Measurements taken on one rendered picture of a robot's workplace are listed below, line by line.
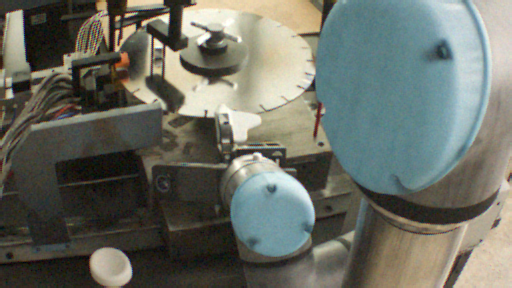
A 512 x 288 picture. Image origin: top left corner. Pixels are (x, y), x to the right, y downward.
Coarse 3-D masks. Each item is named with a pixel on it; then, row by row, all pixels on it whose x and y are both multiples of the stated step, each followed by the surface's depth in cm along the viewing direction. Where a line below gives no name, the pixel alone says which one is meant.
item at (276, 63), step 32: (192, 32) 108; (256, 32) 110; (288, 32) 111; (160, 64) 100; (256, 64) 102; (288, 64) 102; (160, 96) 93; (192, 96) 94; (224, 96) 95; (256, 96) 95; (288, 96) 96
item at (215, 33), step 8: (192, 24) 101; (200, 24) 101; (216, 24) 100; (224, 24) 101; (208, 32) 99; (216, 32) 99; (224, 32) 99; (200, 40) 97; (208, 40) 100; (216, 40) 100; (232, 40) 99
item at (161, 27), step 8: (176, 8) 91; (176, 16) 92; (152, 24) 97; (160, 24) 97; (168, 24) 93; (176, 24) 93; (152, 32) 97; (160, 32) 96; (168, 32) 94; (176, 32) 94; (152, 40) 98; (160, 40) 96; (168, 40) 95; (176, 40) 94; (184, 40) 94; (152, 48) 99; (176, 48) 94; (152, 56) 100
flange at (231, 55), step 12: (192, 36) 105; (192, 48) 102; (204, 48) 100; (216, 48) 100; (228, 48) 103; (240, 48) 103; (192, 60) 100; (204, 60) 100; (216, 60) 100; (228, 60) 100; (240, 60) 101; (204, 72) 99
